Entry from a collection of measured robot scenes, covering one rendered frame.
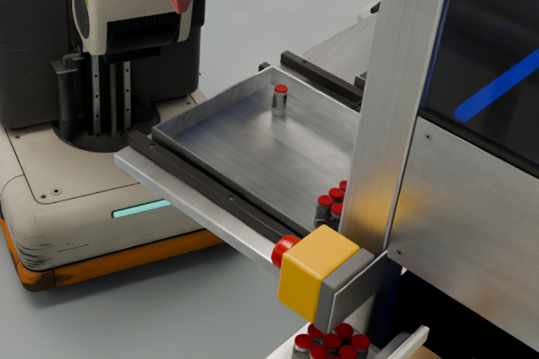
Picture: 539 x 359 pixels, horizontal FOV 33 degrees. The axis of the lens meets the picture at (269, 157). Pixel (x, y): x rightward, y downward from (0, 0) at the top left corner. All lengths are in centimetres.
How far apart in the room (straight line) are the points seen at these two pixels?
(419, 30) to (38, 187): 149
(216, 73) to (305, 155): 181
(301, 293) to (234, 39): 241
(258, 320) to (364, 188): 134
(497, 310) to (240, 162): 50
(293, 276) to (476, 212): 21
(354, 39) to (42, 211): 88
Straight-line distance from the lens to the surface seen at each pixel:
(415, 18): 83
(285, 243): 98
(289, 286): 97
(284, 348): 106
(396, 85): 87
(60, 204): 214
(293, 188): 126
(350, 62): 156
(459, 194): 89
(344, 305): 96
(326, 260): 95
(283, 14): 350
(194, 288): 232
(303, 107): 142
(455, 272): 94
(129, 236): 221
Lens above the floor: 169
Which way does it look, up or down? 38 degrees down
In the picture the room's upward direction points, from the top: 6 degrees clockwise
